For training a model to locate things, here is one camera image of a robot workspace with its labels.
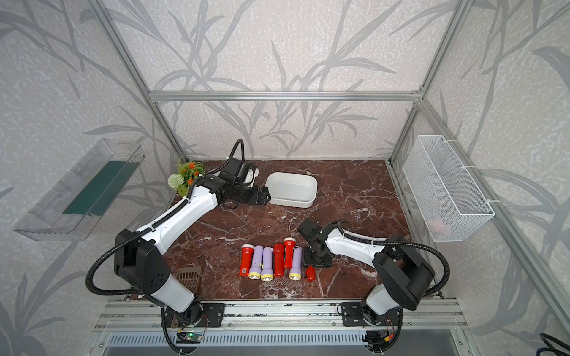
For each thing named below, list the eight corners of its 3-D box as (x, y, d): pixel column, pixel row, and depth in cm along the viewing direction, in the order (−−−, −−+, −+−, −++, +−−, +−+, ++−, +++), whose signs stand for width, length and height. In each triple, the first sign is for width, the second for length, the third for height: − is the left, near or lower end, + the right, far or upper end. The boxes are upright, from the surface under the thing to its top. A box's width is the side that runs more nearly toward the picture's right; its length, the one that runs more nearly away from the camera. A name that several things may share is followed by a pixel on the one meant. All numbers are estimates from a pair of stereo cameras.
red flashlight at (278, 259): (273, 277, 83) (272, 275, 81) (274, 246, 91) (273, 243, 89) (284, 276, 83) (283, 274, 81) (283, 246, 91) (283, 243, 89)
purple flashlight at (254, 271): (249, 279, 83) (247, 276, 81) (253, 248, 91) (252, 245, 88) (260, 279, 83) (259, 276, 81) (264, 248, 91) (263, 245, 88)
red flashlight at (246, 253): (238, 277, 84) (236, 274, 81) (243, 248, 91) (241, 244, 88) (250, 277, 84) (248, 274, 81) (254, 248, 91) (252, 244, 88)
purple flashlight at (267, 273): (262, 281, 83) (261, 278, 80) (263, 250, 91) (262, 246, 88) (273, 280, 83) (272, 277, 80) (273, 249, 91) (272, 246, 88)
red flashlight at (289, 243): (282, 268, 85) (282, 266, 83) (284, 240, 93) (284, 236, 91) (295, 268, 85) (295, 266, 83) (295, 240, 93) (295, 236, 91)
